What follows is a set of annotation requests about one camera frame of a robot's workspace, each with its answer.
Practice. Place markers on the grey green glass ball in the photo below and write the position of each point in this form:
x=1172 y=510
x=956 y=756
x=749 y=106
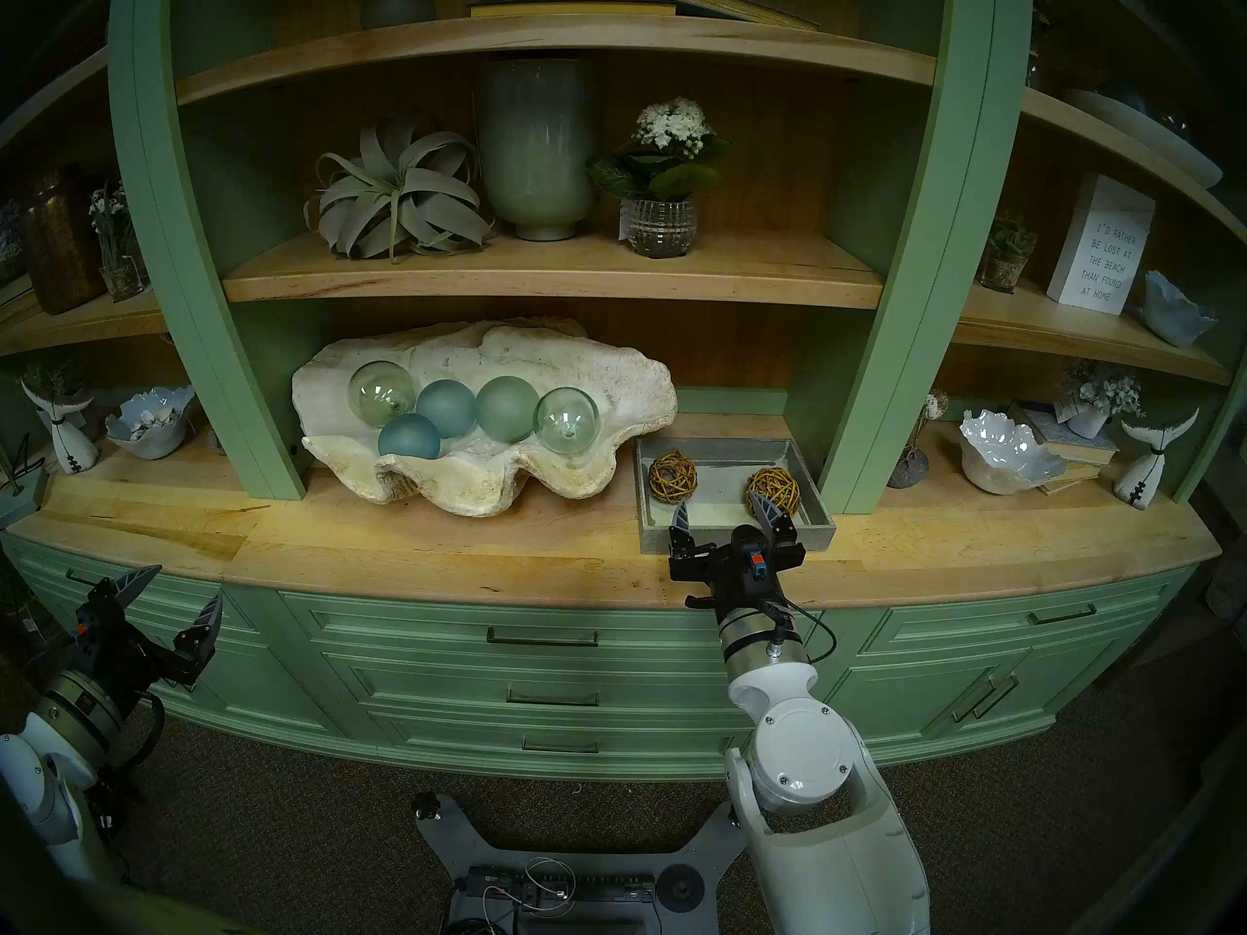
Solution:
x=399 y=8

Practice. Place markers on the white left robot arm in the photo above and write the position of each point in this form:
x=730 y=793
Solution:
x=39 y=777

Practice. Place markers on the woven rattan ball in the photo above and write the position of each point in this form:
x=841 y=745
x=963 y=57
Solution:
x=774 y=480
x=673 y=475

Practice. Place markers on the tan hardcover book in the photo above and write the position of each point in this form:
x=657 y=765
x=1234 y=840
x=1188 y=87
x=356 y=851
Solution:
x=1067 y=477

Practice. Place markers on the white whale tail figurine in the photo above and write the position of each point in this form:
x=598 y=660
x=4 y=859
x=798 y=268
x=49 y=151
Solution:
x=73 y=446
x=1145 y=480

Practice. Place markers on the pale blue ruffled bowl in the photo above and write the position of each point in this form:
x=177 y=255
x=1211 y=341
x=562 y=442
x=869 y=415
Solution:
x=1174 y=315

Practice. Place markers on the small bird on stone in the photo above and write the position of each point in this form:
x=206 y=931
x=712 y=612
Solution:
x=908 y=470

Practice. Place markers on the giant white clam shell bowl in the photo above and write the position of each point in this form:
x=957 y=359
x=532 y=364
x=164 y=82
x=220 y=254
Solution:
x=604 y=378

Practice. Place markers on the large white platter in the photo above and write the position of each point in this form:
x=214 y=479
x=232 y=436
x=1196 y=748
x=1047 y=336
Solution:
x=1159 y=134

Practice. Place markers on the grey hardcover book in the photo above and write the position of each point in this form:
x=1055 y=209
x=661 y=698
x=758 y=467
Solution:
x=1091 y=448

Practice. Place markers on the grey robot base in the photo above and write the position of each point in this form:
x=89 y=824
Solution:
x=458 y=845

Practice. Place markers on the black electronics box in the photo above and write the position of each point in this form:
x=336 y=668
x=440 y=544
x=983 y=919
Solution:
x=604 y=889

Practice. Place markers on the white text sign block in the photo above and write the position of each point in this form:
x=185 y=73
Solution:
x=1101 y=246

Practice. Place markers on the old dark cover book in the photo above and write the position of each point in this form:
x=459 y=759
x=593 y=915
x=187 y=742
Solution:
x=721 y=0

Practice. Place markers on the green wooden shelf cabinet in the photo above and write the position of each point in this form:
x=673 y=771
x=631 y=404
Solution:
x=585 y=665

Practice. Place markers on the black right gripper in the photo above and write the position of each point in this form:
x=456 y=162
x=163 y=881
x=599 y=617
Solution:
x=731 y=578

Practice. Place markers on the small potted green plant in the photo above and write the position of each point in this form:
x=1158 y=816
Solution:
x=1003 y=266

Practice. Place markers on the dark blue ball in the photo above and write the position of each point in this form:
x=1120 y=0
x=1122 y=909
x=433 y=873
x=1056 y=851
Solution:
x=1130 y=97

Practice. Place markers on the white bowl with shells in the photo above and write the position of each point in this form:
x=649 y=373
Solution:
x=146 y=438

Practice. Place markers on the grey air plant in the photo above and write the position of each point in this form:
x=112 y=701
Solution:
x=399 y=198

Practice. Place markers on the frosted blue glass ball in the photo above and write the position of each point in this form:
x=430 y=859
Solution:
x=409 y=438
x=448 y=405

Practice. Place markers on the copper metal vase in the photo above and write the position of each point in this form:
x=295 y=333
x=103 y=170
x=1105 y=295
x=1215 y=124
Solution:
x=58 y=242

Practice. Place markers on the small blue block ornament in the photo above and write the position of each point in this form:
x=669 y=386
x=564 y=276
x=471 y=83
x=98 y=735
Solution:
x=19 y=504

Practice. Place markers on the pale green ceramic vase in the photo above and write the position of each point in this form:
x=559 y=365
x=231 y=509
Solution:
x=536 y=144

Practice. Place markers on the white ruffled ceramic bowl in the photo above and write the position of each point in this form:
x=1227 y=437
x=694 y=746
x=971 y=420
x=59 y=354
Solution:
x=1003 y=456

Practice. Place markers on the white flowers in glass pot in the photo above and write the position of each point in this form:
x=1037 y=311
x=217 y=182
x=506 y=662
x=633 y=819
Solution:
x=662 y=227

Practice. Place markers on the small green moss plant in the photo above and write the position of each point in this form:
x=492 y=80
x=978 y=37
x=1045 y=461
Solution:
x=54 y=376

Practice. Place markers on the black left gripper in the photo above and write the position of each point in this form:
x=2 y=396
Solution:
x=117 y=641

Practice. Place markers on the thin yellow book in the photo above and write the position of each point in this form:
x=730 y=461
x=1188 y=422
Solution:
x=575 y=9

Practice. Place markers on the small flowers in glass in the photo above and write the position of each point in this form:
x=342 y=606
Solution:
x=119 y=276

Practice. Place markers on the clear green glass ball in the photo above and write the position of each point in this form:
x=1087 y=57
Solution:
x=567 y=419
x=382 y=393

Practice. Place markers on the dark textured ornament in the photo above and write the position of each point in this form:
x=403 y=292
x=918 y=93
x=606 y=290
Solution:
x=10 y=246

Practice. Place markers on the grey square tray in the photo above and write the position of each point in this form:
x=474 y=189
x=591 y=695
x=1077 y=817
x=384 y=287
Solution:
x=716 y=490

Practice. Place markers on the frosted green glass ball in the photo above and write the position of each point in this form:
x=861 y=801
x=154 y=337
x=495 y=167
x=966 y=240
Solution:
x=507 y=409

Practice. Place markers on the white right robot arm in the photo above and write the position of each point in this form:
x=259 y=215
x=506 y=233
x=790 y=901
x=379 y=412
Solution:
x=799 y=748

